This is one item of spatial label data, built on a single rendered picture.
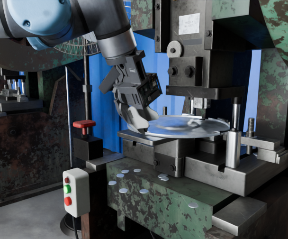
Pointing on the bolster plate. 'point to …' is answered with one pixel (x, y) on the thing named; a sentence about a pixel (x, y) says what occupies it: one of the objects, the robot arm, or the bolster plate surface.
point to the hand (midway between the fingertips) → (141, 128)
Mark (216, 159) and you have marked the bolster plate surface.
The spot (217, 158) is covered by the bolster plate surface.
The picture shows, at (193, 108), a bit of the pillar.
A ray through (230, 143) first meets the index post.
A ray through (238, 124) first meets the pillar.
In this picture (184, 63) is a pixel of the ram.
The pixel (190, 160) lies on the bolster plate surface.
